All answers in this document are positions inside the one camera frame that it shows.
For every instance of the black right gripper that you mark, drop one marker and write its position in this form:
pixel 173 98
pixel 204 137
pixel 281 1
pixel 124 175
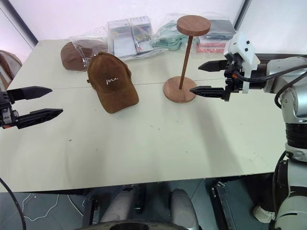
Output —
pixel 233 83

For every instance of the grey robot leg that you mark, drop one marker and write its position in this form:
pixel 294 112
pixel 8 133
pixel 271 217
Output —
pixel 117 208
pixel 183 206

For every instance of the green cloth in plastic bag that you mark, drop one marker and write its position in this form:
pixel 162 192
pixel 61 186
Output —
pixel 170 38

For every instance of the wooden hat stand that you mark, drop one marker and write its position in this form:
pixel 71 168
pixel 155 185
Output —
pixel 184 64

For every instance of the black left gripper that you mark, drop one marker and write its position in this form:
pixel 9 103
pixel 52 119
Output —
pixel 6 112

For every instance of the grey robot right leg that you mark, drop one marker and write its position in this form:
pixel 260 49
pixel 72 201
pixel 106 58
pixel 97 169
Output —
pixel 183 206

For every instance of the bagged brown cap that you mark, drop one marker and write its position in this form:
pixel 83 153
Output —
pixel 70 57

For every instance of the brown cap with white script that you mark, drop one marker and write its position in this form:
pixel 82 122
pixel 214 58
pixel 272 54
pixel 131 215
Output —
pixel 112 83

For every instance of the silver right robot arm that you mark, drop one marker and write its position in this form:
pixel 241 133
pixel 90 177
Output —
pixel 295 100

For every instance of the grey robot left leg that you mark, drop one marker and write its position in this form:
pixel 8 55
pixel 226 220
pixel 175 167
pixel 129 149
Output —
pixel 117 208

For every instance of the brown chair back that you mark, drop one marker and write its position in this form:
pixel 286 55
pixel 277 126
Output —
pixel 8 64

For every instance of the black table leg frame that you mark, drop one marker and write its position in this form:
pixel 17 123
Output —
pixel 90 213
pixel 224 203

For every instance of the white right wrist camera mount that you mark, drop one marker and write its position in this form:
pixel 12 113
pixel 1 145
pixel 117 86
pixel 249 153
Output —
pixel 242 46

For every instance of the dark rounded robot waist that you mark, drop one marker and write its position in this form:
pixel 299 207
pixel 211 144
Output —
pixel 139 226

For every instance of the dark items in plastic bag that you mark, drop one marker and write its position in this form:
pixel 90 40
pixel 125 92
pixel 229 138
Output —
pixel 216 31

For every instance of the white shoe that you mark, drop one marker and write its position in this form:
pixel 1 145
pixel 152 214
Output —
pixel 263 214

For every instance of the clear bag of packaged cards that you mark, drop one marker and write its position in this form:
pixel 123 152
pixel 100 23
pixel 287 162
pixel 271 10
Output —
pixel 129 36

